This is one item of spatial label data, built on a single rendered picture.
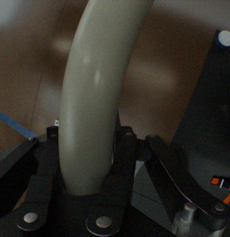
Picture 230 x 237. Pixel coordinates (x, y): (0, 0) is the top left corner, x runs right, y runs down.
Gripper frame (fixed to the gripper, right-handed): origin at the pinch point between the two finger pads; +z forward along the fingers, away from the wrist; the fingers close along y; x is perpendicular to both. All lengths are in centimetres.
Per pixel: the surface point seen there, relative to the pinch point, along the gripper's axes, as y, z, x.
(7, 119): -111, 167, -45
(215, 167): 76, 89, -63
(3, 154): -64, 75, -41
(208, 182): 73, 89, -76
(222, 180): 81, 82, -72
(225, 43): 72, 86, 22
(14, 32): -97, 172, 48
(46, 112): -56, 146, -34
